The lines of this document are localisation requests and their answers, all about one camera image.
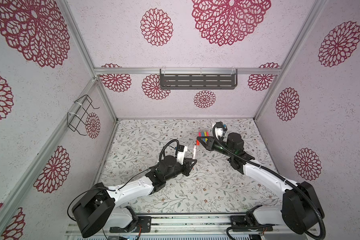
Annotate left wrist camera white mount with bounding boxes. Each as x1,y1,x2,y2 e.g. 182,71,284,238
176,145,188,165

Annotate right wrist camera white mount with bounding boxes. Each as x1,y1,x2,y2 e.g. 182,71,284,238
213,122,228,140

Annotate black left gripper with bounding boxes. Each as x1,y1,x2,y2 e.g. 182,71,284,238
165,157,197,182

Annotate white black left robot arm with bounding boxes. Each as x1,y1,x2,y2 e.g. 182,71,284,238
69,156,197,238

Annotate white red marker pen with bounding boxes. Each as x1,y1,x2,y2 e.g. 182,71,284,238
192,145,197,160

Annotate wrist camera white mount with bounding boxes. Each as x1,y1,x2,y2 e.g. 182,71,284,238
176,145,188,165
213,122,228,140

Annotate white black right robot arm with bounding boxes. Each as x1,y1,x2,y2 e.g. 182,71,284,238
197,133,326,240

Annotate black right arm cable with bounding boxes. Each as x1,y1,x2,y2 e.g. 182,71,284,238
212,122,326,240

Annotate black wire wall basket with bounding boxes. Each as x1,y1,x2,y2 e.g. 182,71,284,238
66,95,101,139

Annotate dark grey wall shelf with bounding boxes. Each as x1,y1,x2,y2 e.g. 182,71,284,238
159,69,238,90

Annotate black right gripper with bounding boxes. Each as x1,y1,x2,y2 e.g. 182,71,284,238
198,136,235,160

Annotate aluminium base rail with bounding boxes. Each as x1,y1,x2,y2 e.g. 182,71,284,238
65,212,317,240

